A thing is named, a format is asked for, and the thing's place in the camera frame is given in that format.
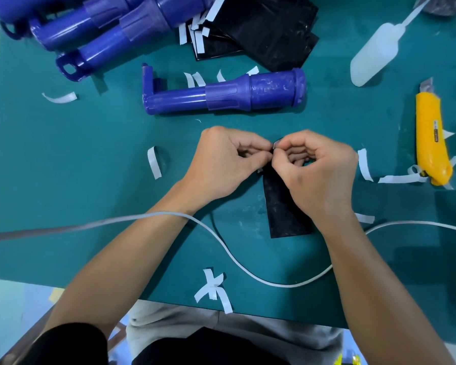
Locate person's right forearm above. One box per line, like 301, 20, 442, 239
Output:
315, 209, 456, 365

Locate person's right hand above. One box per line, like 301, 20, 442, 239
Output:
271, 129, 360, 231

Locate grey trousers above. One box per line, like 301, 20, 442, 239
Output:
126, 300, 345, 363

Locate person's left forearm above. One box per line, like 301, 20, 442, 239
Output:
42, 181, 214, 339

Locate blue plastic tube handle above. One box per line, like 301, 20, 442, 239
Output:
0, 0, 85, 41
56, 0, 214, 82
142, 64, 308, 115
29, 0, 147, 52

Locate person's left hand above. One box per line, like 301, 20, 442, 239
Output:
182, 125, 273, 204

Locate green table mat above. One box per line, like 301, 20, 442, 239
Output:
0, 0, 456, 336

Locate stack of black sheets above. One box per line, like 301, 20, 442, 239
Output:
190, 0, 320, 72

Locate black adhesive sheet piece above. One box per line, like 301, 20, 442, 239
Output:
259, 138, 314, 239

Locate crossed white paper strips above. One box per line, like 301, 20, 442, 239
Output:
194, 268, 234, 315

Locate white cable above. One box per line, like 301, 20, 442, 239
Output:
0, 211, 456, 289

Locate black shirt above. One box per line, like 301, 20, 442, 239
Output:
22, 322, 290, 365

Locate white plastic squeeze bottle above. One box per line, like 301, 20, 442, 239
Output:
350, 0, 436, 88

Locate grey container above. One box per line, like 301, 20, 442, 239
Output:
421, 0, 456, 17

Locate yellow utility knife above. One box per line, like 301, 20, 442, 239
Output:
415, 77, 454, 187

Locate pile of white backing strips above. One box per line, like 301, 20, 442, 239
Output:
178, 0, 229, 54

